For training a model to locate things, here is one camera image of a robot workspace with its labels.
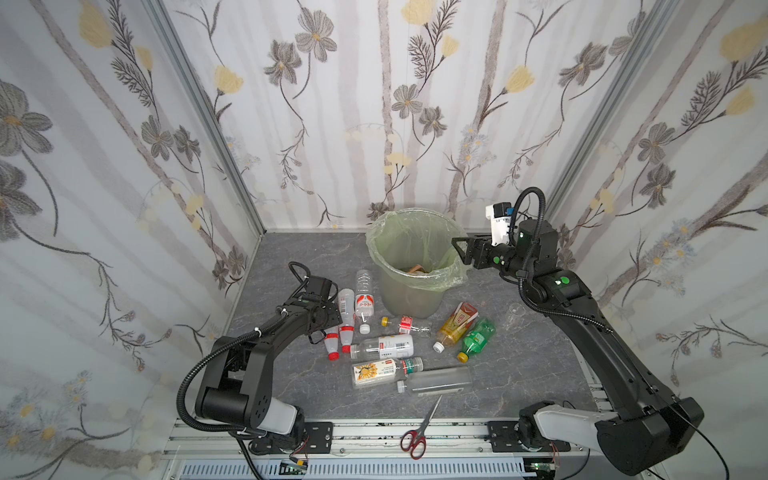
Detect red cap white bottle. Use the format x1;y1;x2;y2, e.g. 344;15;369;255
323;326;340;361
337;288;355;354

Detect green plastic bottle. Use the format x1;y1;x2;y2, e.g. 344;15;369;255
457;318;496;363

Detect brown coffee bottle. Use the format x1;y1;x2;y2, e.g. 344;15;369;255
404;264;430;276

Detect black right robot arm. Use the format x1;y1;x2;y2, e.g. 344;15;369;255
451;187;705;476

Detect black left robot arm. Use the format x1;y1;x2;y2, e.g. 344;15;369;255
176;261;342;479

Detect green plastic bin liner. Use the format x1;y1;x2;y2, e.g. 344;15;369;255
366;207;469;292

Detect green mesh waste bin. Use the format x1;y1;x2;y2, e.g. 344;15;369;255
366;208;468;319

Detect clear bottle red white label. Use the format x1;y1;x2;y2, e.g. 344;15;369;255
355;269;375;335

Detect yellow tea bottle red label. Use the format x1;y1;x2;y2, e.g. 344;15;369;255
433;302;479;353

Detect sunflower label bottle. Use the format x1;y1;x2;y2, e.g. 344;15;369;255
352;357;424;389

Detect small yellow cap bottle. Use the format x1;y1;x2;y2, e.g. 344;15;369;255
381;316;432;336

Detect clear square bottle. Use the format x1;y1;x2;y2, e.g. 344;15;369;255
396;366;473;397

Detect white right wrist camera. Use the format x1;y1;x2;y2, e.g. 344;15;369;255
485;202;514;246

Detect red handled scissors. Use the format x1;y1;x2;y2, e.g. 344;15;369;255
400;395;442;460

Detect aluminium rail base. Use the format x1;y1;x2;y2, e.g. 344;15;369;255
157;416;652;480

